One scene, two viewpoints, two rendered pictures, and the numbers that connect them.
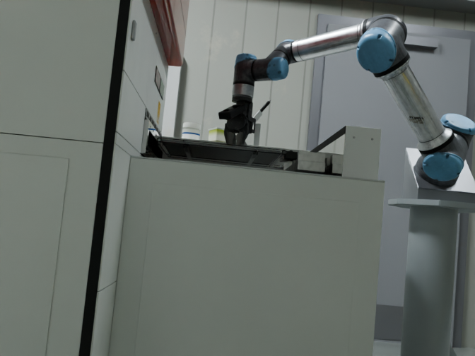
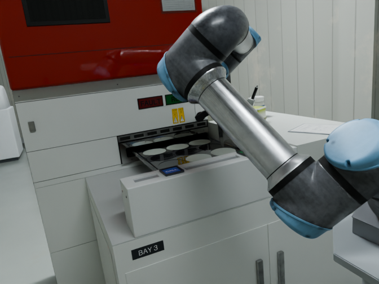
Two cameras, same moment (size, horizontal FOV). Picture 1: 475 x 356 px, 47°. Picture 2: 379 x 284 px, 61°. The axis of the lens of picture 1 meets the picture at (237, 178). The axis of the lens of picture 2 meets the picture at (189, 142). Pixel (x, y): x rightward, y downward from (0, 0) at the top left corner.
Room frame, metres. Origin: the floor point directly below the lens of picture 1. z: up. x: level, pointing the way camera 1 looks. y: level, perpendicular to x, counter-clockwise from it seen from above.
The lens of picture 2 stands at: (1.29, -1.13, 1.25)
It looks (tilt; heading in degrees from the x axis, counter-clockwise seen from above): 14 degrees down; 70
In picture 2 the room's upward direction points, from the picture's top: 6 degrees counter-clockwise
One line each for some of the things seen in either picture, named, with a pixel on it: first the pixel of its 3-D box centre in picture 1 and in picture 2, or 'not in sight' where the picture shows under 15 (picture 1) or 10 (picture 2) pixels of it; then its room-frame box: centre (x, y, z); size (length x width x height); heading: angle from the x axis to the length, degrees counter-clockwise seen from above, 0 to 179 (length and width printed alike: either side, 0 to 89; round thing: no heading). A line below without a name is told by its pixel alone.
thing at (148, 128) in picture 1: (153, 147); (166, 144); (1.70, 0.27, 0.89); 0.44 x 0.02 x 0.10; 2
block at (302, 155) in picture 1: (310, 157); not in sight; (1.59, -0.21, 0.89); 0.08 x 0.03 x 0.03; 92
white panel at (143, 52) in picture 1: (145, 94); (124, 124); (1.52, 0.28, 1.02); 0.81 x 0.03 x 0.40; 2
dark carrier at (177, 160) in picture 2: (220, 153); (187, 152); (1.72, 0.06, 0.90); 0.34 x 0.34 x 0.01; 2
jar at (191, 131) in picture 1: (191, 135); (256, 106); (2.16, 0.20, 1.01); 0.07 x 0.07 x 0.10
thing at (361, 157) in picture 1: (338, 164); (215, 183); (1.67, -0.30, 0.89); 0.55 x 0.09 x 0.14; 2
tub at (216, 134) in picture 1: (220, 138); (255, 114); (2.06, 0.08, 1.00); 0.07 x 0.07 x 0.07; 29
